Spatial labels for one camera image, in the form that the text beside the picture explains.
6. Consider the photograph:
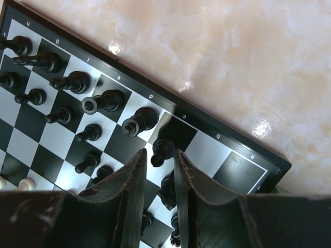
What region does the white pawn piece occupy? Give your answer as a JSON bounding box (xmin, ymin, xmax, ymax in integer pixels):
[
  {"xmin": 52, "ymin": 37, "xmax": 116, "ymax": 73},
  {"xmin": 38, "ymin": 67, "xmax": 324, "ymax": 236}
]
[{"xmin": 17, "ymin": 178, "xmax": 36, "ymax": 191}]

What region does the dark green tray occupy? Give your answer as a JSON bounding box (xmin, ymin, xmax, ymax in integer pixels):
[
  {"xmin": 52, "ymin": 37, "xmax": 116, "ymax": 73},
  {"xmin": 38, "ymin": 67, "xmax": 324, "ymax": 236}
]
[{"xmin": 270, "ymin": 185, "xmax": 291, "ymax": 194}]

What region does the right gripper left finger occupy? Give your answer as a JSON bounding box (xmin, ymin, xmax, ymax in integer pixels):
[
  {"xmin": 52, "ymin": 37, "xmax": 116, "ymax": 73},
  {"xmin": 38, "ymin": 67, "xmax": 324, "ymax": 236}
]
[{"xmin": 77, "ymin": 148, "xmax": 147, "ymax": 247}]

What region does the black bishop piece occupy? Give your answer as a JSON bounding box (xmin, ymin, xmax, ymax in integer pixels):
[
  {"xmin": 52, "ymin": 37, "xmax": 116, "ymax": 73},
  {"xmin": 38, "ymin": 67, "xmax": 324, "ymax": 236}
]
[{"xmin": 49, "ymin": 71, "xmax": 91, "ymax": 95}]

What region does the black knight piece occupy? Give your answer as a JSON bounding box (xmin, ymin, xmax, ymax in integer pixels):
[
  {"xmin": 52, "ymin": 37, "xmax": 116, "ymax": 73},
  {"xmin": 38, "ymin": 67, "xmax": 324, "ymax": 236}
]
[
  {"xmin": 12, "ymin": 52, "xmax": 62, "ymax": 73},
  {"xmin": 157, "ymin": 172, "xmax": 176, "ymax": 211}
]

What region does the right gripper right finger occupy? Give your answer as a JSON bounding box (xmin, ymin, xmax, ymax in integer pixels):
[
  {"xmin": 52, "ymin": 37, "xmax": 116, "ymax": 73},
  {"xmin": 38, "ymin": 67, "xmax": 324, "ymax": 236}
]
[{"xmin": 174, "ymin": 149, "xmax": 239, "ymax": 247}]

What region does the black pawn piece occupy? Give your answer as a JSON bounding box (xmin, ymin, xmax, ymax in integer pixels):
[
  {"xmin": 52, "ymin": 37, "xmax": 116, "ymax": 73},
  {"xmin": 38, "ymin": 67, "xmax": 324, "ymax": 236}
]
[{"xmin": 151, "ymin": 138, "xmax": 175, "ymax": 167}]

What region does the black and white chessboard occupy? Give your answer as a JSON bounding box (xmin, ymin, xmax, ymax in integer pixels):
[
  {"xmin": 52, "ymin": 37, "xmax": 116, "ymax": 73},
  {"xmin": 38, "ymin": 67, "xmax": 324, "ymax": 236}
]
[{"xmin": 0, "ymin": 0, "xmax": 292, "ymax": 248}]

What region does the black king piece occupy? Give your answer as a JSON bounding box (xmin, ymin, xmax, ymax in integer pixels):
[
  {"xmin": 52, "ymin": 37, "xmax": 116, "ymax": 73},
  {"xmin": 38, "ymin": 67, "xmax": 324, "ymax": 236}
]
[{"xmin": 122, "ymin": 107, "xmax": 159, "ymax": 137}]

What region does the black queen piece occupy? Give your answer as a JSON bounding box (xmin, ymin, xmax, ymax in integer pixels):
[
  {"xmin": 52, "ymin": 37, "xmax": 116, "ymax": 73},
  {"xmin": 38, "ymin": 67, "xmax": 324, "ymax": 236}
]
[{"xmin": 82, "ymin": 89, "xmax": 125, "ymax": 115}]

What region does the black rook piece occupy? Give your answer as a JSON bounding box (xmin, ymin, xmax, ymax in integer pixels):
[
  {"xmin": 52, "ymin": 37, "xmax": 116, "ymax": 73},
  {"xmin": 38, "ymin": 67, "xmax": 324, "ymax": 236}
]
[{"xmin": 1, "ymin": 36, "xmax": 33, "ymax": 56}]

